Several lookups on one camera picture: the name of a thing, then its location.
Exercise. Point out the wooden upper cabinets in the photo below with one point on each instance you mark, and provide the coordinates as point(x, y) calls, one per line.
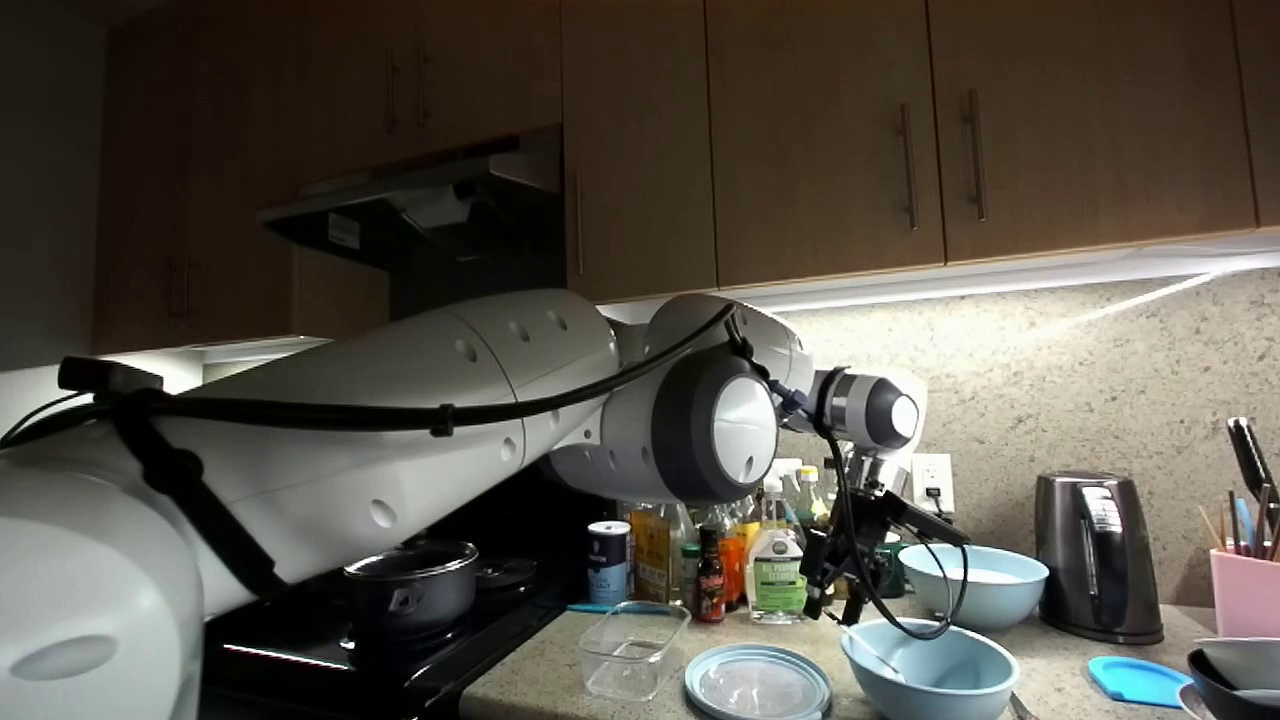
point(803, 134)

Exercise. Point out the light blue bowl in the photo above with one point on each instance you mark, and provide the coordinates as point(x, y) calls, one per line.
point(992, 586)
point(934, 681)

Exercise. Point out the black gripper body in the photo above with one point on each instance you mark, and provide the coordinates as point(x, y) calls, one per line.
point(854, 501)

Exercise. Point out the pink utensil holder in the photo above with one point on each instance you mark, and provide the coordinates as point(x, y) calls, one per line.
point(1242, 593)

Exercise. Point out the black electric kettle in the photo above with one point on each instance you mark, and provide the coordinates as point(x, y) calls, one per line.
point(1102, 562)

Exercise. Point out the clear bottle green label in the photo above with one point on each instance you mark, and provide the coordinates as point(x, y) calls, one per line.
point(776, 566)

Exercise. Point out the white wall outlet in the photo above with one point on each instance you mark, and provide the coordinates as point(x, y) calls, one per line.
point(931, 481)

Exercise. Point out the yellow oil bottle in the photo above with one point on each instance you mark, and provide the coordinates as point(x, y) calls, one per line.
point(653, 552)

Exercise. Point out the dark hot sauce bottle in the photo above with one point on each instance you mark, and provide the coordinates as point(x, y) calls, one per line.
point(710, 581)

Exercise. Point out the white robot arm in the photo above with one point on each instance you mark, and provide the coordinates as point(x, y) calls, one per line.
point(372, 472)

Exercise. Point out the blue white salt canister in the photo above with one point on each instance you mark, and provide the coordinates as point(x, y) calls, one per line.
point(611, 562)

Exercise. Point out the black range hood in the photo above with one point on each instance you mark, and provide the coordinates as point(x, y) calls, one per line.
point(442, 212)

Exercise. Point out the clear plastic container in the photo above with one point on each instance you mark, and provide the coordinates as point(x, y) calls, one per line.
point(634, 655)

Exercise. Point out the small teal lid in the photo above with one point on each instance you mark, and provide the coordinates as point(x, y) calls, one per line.
point(1136, 681)

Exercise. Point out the black stove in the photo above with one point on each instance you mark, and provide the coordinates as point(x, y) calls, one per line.
point(332, 665)

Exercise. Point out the black bowl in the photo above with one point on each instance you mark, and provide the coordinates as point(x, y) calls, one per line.
point(1242, 673)

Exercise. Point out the under-cabinet light strip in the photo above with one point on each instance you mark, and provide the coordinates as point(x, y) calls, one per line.
point(1015, 273)

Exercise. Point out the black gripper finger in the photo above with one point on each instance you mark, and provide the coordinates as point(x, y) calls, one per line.
point(827, 581)
point(862, 581)

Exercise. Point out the round clear lid blue rim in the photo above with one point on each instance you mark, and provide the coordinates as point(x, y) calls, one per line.
point(755, 681)

